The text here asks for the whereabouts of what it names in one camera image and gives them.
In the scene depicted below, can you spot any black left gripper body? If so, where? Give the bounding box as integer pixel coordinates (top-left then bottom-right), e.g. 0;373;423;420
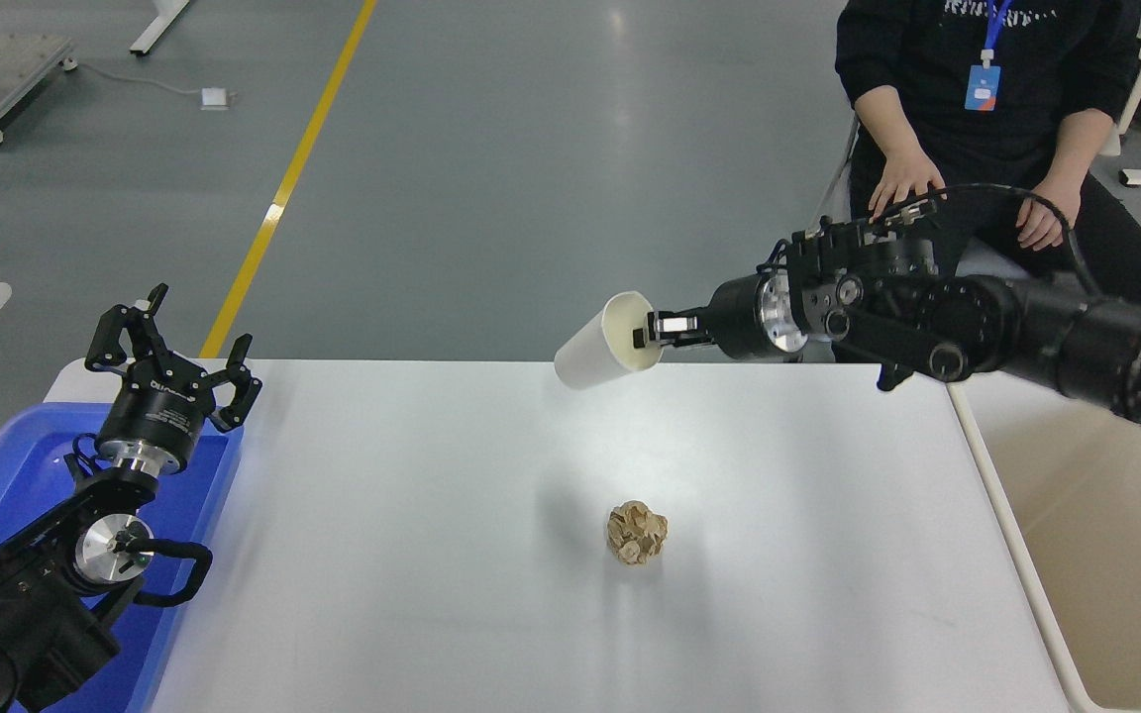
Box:
97;356;211;460

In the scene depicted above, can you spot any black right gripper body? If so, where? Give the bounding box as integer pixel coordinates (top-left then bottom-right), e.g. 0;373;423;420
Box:
709;275;776;360

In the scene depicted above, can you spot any white paper cup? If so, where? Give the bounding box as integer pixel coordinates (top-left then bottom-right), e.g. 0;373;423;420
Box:
553;290;664;391

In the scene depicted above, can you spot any tan paper ball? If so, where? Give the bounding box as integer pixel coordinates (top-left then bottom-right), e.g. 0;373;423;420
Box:
606;501;670;567

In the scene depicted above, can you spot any person's right hand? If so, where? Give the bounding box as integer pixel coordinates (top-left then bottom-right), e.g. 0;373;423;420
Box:
868;151;947;222

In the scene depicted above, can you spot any person's left hand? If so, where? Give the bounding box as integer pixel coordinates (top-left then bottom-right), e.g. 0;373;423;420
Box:
1014;176;1083;252

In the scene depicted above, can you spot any blue plastic tray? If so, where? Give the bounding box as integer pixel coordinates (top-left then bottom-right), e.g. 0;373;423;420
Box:
0;400;246;713

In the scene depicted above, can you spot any grey office chair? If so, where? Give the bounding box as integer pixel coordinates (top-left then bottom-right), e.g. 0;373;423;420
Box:
813;111;1032;283

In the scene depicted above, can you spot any grey wheeled metal platform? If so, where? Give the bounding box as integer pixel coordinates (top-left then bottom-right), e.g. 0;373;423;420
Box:
0;30;79;151

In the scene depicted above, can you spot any white table leg foot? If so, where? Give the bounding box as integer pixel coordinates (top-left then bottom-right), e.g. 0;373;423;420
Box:
130;0;195;56

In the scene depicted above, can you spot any large pale plastic bin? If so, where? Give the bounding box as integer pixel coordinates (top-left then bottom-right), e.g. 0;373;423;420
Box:
947;371;1141;713

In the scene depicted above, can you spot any white floor cable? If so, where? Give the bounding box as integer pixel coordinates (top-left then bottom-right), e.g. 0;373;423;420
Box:
75;61;205;100

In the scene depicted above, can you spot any blue lanyard with badge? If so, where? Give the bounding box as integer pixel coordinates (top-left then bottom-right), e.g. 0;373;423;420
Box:
964;0;1015;112

